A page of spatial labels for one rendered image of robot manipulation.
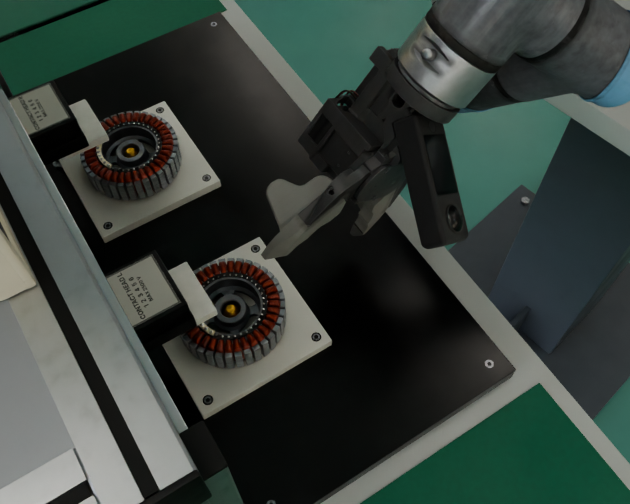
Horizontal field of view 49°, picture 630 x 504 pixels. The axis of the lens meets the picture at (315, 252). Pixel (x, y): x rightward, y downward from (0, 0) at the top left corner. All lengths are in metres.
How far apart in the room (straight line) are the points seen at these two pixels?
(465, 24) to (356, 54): 1.55
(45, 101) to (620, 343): 1.32
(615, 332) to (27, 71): 1.30
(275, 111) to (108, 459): 0.64
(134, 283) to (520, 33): 0.37
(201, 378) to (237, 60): 0.46
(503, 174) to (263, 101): 1.06
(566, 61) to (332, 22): 1.64
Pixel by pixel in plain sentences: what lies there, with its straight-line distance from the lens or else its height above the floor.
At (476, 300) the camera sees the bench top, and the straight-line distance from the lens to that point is 0.80.
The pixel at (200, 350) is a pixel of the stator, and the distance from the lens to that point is 0.69.
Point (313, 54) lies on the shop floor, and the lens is 2.11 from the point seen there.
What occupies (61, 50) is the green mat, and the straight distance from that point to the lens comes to 1.08.
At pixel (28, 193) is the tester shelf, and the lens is 0.44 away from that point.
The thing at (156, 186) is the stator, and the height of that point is 0.80.
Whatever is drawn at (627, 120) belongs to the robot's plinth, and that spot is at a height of 0.75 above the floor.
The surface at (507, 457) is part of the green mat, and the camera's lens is 0.74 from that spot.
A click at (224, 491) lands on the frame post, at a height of 1.01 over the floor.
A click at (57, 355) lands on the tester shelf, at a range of 0.38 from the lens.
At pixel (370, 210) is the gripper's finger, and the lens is 0.71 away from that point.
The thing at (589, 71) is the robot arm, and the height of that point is 1.03.
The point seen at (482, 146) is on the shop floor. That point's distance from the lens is 1.93.
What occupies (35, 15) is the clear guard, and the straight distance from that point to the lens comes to 0.63.
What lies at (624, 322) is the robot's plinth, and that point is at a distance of 1.73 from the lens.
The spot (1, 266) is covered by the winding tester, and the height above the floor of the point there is 1.14.
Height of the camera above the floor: 1.44
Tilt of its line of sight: 59 degrees down
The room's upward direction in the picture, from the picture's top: straight up
